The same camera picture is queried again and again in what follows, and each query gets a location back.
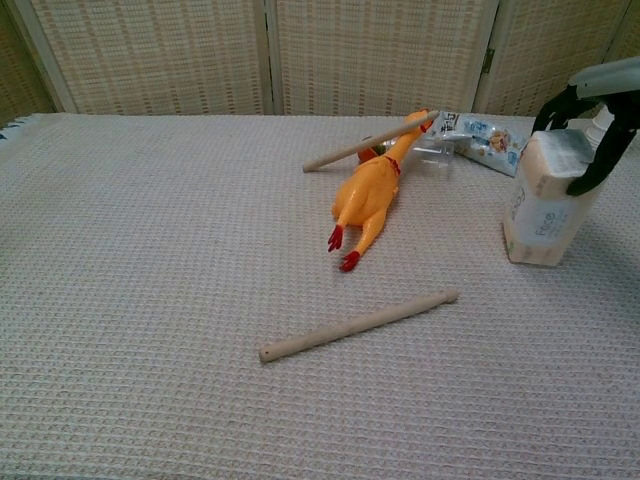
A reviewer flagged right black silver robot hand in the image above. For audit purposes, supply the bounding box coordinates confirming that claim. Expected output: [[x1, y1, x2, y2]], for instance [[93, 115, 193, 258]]
[[531, 56, 640, 197]]

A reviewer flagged white tissue pack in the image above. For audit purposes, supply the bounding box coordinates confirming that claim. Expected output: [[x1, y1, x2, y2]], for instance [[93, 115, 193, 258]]
[[501, 128, 609, 269]]

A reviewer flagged stack of white paper cups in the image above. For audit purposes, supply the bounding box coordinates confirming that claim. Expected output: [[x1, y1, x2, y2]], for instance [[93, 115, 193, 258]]
[[583, 106, 613, 150]]

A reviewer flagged woven folding screen panel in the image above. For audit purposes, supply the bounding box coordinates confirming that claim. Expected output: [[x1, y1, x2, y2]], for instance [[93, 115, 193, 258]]
[[0, 0, 57, 126], [8, 0, 275, 116], [582, 0, 640, 119], [473, 0, 632, 119], [263, 0, 501, 118]]

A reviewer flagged white blue snack bag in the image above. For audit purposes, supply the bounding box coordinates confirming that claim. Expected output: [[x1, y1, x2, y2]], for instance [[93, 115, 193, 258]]
[[428, 110, 529, 178]]

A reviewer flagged clear plastic container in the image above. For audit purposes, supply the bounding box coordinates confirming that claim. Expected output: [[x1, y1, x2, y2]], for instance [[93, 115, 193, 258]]
[[409, 133, 459, 176]]

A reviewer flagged small orange green toy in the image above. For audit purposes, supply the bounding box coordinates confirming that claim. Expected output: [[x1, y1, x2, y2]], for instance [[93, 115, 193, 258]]
[[356, 134, 389, 164]]

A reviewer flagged plain wooden stick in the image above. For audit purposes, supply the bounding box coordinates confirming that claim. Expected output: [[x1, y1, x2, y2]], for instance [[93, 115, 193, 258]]
[[302, 110, 439, 174]]

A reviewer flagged yellow rubber chicken toy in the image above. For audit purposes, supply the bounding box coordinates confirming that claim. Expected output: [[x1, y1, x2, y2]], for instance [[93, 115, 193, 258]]
[[327, 110, 437, 273]]

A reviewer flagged wooden stick with knob end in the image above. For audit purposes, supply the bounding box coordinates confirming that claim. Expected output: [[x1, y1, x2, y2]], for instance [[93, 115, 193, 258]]
[[258, 288, 460, 365]]

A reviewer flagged beige woven tablecloth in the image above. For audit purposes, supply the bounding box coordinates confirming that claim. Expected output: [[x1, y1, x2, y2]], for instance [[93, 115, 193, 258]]
[[0, 112, 640, 480]]

